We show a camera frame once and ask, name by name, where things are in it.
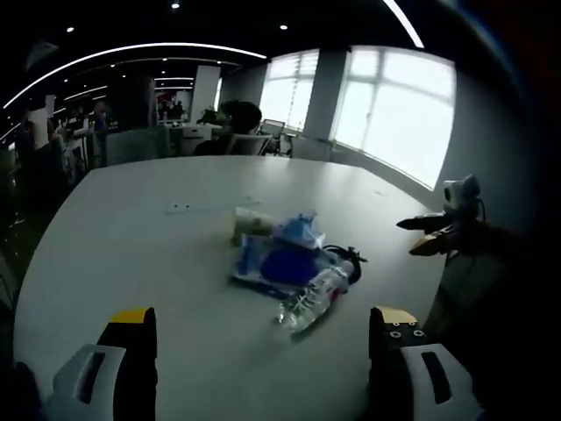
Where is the black cable bundle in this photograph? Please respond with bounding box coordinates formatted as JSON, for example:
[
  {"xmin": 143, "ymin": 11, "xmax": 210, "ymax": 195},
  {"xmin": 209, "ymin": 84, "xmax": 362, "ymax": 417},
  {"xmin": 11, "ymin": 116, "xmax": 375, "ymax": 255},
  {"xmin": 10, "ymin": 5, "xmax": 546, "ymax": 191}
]
[{"xmin": 322, "ymin": 244, "xmax": 368, "ymax": 284}]

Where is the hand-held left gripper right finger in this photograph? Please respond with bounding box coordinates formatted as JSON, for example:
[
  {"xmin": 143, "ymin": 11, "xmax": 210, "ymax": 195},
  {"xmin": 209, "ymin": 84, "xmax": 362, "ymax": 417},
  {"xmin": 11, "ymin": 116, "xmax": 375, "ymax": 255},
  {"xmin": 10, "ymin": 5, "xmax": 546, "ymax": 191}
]
[{"xmin": 366, "ymin": 305, "xmax": 486, "ymax": 421}]

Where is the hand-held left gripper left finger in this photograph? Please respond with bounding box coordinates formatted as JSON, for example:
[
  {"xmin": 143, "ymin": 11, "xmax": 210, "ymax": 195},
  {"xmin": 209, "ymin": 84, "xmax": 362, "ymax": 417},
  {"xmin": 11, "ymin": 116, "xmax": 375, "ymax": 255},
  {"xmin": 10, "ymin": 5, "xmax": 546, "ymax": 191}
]
[{"xmin": 39, "ymin": 306, "xmax": 159, "ymax": 421}]

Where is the grey office chair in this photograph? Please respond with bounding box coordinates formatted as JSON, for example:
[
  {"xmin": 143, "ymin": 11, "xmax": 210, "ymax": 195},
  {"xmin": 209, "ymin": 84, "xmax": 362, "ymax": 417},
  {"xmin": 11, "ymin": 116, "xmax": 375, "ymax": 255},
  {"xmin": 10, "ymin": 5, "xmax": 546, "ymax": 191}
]
[
  {"xmin": 104, "ymin": 127, "xmax": 170, "ymax": 166},
  {"xmin": 257, "ymin": 118, "xmax": 293, "ymax": 157}
]

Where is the small white paper cup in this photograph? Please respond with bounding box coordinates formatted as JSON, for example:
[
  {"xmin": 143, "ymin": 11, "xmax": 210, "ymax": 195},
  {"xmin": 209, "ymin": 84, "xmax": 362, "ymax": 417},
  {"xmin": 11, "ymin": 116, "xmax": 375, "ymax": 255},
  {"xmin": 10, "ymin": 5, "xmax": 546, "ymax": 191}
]
[{"xmin": 230, "ymin": 206, "xmax": 275, "ymax": 246}]

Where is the blue wet wipes pack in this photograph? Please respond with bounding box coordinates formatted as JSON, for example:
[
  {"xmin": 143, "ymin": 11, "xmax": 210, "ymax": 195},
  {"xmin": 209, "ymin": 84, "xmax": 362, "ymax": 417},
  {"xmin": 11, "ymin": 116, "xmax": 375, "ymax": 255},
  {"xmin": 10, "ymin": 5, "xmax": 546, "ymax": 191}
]
[{"xmin": 229, "ymin": 234, "xmax": 347, "ymax": 297}]

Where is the white mesh office chair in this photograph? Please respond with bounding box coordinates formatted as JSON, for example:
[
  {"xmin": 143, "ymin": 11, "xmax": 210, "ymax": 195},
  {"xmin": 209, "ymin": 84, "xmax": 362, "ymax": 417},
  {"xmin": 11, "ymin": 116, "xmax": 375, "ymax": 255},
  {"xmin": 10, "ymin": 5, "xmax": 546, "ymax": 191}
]
[{"xmin": 225, "ymin": 132, "xmax": 273, "ymax": 157}]

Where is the green potted plant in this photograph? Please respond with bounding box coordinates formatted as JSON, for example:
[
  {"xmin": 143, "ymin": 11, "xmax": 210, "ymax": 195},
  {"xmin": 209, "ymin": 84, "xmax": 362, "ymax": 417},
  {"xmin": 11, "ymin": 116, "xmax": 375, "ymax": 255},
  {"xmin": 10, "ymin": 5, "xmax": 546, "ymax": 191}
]
[{"xmin": 195, "ymin": 101, "xmax": 238, "ymax": 128}]

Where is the clear plastic water bottle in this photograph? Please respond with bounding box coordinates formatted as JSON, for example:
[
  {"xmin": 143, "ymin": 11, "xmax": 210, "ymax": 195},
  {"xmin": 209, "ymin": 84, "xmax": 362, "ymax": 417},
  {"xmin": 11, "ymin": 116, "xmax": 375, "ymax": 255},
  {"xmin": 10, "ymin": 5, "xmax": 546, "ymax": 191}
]
[{"xmin": 274, "ymin": 260, "xmax": 354, "ymax": 338}]

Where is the blue plastic bag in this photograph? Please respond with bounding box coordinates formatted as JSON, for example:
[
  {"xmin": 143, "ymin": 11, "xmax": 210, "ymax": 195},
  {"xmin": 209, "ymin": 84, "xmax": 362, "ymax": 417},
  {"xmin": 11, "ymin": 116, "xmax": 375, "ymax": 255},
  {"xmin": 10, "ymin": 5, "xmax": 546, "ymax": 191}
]
[{"xmin": 272, "ymin": 210, "xmax": 326, "ymax": 251}]

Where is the white table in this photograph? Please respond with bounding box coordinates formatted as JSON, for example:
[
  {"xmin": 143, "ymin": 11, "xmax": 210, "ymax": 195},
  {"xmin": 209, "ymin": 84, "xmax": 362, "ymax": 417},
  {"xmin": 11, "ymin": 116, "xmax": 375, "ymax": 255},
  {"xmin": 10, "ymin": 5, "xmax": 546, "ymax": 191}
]
[{"xmin": 12, "ymin": 153, "xmax": 444, "ymax": 421}]

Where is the table socket cover plate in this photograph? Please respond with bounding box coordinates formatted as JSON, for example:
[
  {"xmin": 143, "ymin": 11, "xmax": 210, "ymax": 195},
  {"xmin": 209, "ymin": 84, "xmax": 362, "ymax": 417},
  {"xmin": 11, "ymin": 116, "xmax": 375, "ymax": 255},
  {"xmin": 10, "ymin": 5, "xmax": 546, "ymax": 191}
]
[{"xmin": 165, "ymin": 196, "xmax": 263, "ymax": 215}]

